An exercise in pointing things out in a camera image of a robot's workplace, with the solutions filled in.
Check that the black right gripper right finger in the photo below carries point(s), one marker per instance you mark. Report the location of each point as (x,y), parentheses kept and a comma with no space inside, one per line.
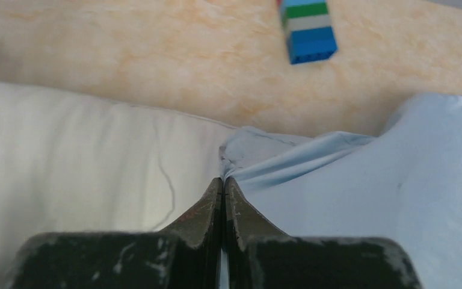
(260,255)

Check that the light blue pillowcase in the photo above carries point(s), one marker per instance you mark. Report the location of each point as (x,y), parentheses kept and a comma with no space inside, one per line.
(405,184)

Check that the multicolour toy brick stack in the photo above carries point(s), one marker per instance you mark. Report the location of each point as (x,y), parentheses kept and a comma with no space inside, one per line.
(309,35)

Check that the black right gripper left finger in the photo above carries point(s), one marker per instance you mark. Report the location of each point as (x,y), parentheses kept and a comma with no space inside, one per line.
(185,254)

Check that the white pillow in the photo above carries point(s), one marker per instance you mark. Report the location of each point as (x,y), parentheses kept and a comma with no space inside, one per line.
(75,162)

